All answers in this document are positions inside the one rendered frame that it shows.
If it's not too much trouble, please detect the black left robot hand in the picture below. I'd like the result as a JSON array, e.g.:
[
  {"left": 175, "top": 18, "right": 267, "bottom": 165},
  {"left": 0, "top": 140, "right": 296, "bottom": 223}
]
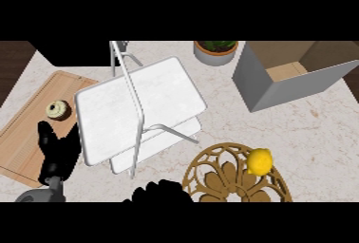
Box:
[{"left": 36, "top": 121, "right": 82, "bottom": 187}]

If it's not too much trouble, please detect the yellow lemon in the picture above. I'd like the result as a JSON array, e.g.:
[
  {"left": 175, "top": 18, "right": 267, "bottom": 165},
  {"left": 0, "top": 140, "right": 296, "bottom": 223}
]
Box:
[{"left": 245, "top": 147, "right": 274, "bottom": 177}]

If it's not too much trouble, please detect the black angular appliance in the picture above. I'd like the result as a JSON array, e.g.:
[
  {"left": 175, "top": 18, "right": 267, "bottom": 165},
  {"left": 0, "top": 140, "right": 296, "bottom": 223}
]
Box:
[{"left": 28, "top": 41, "right": 124, "bottom": 67}]

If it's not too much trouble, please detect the brown openwork placemat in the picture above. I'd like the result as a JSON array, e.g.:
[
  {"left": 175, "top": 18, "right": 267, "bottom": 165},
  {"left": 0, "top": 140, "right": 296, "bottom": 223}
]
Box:
[{"left": 180, "top": 141, "right": 293, "bottom": 203}]

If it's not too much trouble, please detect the tan wooden placemat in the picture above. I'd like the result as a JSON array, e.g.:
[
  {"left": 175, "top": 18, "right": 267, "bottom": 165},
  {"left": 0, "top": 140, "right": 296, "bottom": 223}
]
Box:
[{"left": 0, "top": 70, "right": 100, "bottom": 189}]

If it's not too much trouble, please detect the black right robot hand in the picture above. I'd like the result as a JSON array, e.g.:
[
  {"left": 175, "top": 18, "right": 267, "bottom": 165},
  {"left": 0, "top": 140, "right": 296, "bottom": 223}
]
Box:
[{"left": 122, "top": 178, "right": 194, "bottom": 203}]

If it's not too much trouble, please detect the grey open box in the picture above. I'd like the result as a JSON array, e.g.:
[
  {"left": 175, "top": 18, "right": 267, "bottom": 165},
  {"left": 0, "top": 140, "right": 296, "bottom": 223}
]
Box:
[{"left": 231, "top": 41, "right": 359, "bottom": 113}]

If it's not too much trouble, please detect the grey potted plant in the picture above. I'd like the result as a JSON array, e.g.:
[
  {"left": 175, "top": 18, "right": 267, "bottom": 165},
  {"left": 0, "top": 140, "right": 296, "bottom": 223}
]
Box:
[{"left": 192, "top": 41, "right": 239, "bottom": 67}]

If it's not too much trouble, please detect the brown round croissant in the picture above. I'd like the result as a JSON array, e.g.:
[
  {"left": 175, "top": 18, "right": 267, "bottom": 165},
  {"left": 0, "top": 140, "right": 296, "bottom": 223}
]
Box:
[{"left": 44, "top": 100, "right": 72, "bottom": 122}]

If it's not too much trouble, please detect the white tiered shelf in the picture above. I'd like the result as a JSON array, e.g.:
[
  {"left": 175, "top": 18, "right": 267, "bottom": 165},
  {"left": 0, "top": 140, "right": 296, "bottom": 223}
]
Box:
[{"left": 72, "top": 41, "right": 208, "bottom": 180}]

